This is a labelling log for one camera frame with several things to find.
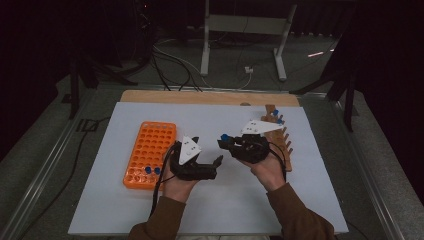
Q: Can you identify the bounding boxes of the white metal stand frame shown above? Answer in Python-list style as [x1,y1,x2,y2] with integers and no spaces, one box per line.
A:
[199,0,298,82]

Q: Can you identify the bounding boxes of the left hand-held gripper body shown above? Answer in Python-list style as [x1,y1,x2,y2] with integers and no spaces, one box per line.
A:
[169,134,218,182]

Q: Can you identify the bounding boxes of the pale floor tape strip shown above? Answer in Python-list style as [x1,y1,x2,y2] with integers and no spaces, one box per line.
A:
[307,49,335,58]

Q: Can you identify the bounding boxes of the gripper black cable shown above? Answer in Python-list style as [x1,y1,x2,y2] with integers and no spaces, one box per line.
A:
[266,141,288,183]
[149,141,181,218]

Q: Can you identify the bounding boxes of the white floor cable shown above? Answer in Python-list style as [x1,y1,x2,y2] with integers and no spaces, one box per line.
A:
[153,38,253,91]

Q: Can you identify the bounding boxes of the white table mat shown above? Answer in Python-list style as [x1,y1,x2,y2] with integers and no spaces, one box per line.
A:
[67,101,350,236]

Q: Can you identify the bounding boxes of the long thin black cable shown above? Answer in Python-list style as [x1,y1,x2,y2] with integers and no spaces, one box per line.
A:
[18,116,113,240]

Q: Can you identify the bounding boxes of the dark equipment stand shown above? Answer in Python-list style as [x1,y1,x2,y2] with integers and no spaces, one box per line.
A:
[133,0,158,68]

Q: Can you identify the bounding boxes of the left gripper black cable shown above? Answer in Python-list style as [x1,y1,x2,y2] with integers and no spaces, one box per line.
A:
[149,141,181,218]

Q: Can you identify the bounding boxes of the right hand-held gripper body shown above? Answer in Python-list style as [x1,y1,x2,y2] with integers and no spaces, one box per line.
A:
[229,119,285,165]

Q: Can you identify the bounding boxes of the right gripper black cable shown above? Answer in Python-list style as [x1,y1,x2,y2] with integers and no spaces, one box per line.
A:
[266,141,288,183]

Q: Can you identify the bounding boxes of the black floor cable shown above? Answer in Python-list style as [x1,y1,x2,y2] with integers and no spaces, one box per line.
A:
[150,49,173,92]
[152,46,203,93]

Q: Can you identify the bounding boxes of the wooden test tube rack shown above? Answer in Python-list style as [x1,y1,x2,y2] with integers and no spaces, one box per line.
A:
[260,104,294,173]

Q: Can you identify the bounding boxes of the person's right hand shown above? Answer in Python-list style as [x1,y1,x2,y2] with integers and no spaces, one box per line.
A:
[239,151,288,193]

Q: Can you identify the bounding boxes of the wooden table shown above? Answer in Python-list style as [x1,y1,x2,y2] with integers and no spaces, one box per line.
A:
[119,89,301,108]

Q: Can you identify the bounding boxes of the black tripod stand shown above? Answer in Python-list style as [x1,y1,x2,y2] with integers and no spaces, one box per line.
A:
[289,33,359,133]
[64,49,139,120]

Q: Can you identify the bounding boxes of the orange plastic tube rack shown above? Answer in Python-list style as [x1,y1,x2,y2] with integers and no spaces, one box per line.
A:
[122,120,178,192]

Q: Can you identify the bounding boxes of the aluminium floor rail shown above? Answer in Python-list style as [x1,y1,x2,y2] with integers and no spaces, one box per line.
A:
[0,88,98,240]
[328,94,406,240]

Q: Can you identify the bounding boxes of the person's left hand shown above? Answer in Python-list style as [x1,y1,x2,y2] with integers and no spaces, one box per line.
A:
[162,159,201,204]

